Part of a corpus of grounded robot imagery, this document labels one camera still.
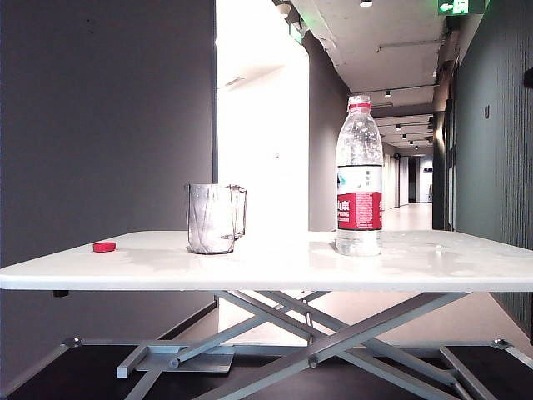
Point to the small grey wall switch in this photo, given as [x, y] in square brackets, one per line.
[486, 112]

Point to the black box on wall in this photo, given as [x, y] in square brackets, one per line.
[529, 78]

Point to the large green exit sign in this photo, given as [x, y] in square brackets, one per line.
[460, 6]

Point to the grey metal scissor table frame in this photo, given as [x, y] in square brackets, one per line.
[329, 346]

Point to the small green exit sign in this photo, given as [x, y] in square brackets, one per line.
[296, 33]

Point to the clear water bottle red label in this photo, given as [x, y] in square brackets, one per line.
[359, 208]

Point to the clear faceted glass mug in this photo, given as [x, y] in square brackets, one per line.
[208, 216]

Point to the black knob under table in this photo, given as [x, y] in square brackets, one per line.
[61, 293]

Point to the red plastic bottle cap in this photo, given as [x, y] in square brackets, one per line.
[104, 247]

